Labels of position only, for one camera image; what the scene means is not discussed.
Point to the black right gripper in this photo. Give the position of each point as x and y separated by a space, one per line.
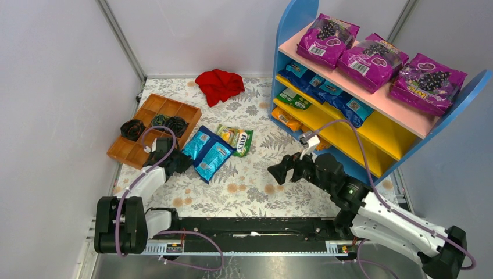
294 171

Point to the black round object on tray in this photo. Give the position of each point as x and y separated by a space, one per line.
132 129

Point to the floral table mat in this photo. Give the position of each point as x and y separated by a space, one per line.
242 187

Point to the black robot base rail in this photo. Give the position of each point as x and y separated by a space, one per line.
248 236

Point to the purple grape candy bag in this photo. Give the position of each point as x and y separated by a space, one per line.
427 85
372 62
326 40

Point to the blue candy bag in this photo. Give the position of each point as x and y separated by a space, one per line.
300 77
208 152
353 109

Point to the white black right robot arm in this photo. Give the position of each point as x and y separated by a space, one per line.
362 215

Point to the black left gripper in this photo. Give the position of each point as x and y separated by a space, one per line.
169 161

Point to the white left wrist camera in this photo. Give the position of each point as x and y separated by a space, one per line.
152 147

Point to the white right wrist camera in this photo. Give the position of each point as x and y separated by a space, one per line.
310 141

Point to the dark round object in tray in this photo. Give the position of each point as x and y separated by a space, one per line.
159 120

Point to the orange wooden divided tray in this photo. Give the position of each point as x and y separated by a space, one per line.
132 153

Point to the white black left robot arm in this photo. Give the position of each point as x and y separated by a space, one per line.
122 225

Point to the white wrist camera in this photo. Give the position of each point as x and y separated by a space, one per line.
152 147
310 141

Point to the blue candy bag on shelf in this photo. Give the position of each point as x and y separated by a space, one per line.
300 77

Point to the purple grape candy bag right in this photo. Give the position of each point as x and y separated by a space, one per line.
427 85

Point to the black round object in tray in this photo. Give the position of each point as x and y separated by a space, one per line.
177 125

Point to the orange mango candy bag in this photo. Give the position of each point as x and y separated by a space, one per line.
323 143
289 121

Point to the red cloth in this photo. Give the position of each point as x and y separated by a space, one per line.
218 85

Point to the purple grape candy bag middle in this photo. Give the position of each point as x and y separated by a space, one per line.
372 62

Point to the purple grape candy bag left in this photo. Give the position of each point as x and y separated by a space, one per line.
326 40

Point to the blue yellow pink shelf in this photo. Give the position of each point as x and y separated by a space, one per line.
370 105

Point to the green white Fox's candy bag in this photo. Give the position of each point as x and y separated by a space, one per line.
237 138

